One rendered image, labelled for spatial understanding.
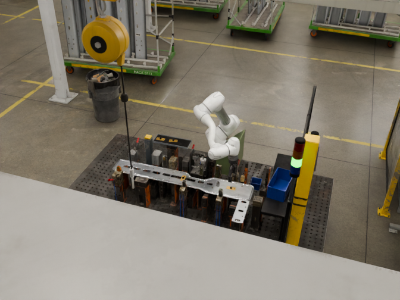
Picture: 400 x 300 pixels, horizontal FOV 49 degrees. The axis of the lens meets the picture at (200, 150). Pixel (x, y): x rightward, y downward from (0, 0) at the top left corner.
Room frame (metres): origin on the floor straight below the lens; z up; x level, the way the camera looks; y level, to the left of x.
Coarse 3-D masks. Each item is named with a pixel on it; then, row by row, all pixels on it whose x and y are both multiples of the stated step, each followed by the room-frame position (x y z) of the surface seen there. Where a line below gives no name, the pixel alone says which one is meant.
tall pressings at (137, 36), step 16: (64, 0) 7.58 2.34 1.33; (80, 0) 8.03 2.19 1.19; (128, 0) 7.83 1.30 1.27; (144, 0) 7.59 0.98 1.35; (64, 16) 7.57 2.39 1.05; (80, 16) 7.82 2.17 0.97; (96, 16) 7.77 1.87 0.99; (112, 16) 7.71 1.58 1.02; (128, 16) 7.65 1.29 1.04; (144, 16) 7.57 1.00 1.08; (80, 32) 7.77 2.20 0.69; (128, 32) 7.61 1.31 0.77; (144, 32) 7.54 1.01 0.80; (80, 48) 7.75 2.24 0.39; (128, 48) 7.57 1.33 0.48; (144, 48) 7.51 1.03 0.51
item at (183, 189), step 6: (186, 186) 3.08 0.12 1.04; (180, 192) 3.02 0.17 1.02; (186, 192) 3.08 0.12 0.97; (180, 198) 3.03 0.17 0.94; (186, 198) 3.09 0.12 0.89; (180, 204) 3.04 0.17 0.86; (186, 204) 3.08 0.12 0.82; (180, 210) 3.02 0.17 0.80; (186, 210) 3.07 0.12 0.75; (180, 216) 3.02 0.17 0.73; (186, 216) 3.05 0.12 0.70
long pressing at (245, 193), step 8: (120, 160) 3.52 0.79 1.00; (128, 160) 3.51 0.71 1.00; (112, 168) 3.38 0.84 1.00; (128, 168) 3.38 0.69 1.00; (144, 168) 3.39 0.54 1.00; (152, 168) 3.39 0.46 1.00; (160, 168) 3.39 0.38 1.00; (144, 176) 3.27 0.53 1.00; (152, 176) 3.27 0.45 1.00; (160, 176) 3.27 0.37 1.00; (168, 176) 3.27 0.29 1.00; (176, 184) 3.17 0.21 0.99; (192, 184) 3.16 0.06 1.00; (200, 184) 3.17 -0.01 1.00; (224, 184) 3.17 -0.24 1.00; (232, 184) 3.17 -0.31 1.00; (240, 184) 3.17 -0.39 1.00; (208, 192) 3.05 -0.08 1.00; (216, 192) 3.05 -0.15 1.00; (224, 192) 3.05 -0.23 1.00; (232, 192) 3.05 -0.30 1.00; (240, 192) 3.06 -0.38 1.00; (248, 192) 3.06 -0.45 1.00; (248, 200) 2.96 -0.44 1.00
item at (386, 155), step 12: (396, 108) 5.01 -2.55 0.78; (396, 120) 4.91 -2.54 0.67; (396, 132) 4.60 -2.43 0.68; (396, 144) 4.37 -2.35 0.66; (384, 156) 4.99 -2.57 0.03; (396, 156) 4.20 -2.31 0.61; (396, 168) 3.87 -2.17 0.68; (396, 180) 3.85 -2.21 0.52; (384, 204) 3.87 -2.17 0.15; (384, 216) 3.81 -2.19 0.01
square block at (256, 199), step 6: (258, 198) 2.91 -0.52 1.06; (252, 204) 2.88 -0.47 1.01; (258, 204) 2.87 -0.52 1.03; (252, 210) 2.88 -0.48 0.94; (258, 210) 2.87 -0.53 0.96; (252, 216) 2.88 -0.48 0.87; (258, 216) 2.87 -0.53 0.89; (252, 222) 2.88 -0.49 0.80; (258, 222) 2.87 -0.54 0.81; (252, 228) 2.89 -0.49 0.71; (258, 228) 2.89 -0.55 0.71
